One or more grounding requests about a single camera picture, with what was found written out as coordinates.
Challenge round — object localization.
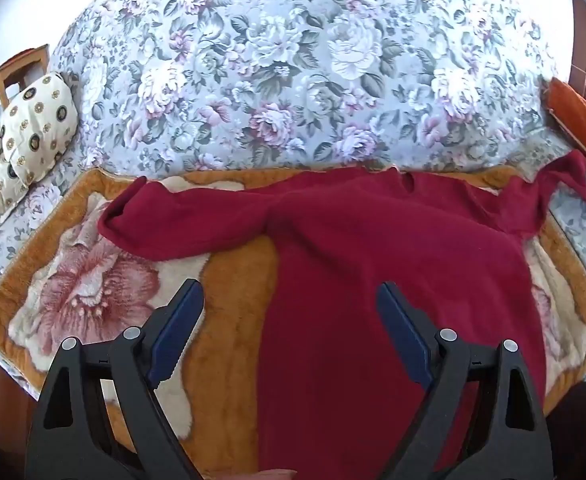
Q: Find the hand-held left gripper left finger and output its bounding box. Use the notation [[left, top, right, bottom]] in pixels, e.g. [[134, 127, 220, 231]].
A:
[[23, 279, 206, 480]]

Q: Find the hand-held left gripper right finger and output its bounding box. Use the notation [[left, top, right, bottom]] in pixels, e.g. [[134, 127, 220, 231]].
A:
[[373, 281, 554, 480]]

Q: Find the dark red sweater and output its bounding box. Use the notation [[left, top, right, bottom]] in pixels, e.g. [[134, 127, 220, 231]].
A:
[[97, 150, 586, 480]]

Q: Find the orange plush flower blanket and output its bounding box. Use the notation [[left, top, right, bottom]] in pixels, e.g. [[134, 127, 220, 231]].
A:
[[0, 162, 586, 480]]

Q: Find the orange brown cloth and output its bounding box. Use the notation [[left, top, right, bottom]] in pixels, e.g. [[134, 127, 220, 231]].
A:
[[543, 77, 586, 173]]

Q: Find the floral bedspread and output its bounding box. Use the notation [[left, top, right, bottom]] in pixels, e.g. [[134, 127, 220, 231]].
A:
[[0, 0, 586, 333]]

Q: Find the wooden chair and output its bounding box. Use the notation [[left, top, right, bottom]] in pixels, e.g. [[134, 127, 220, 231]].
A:
[[0, 44, 50, 131]]

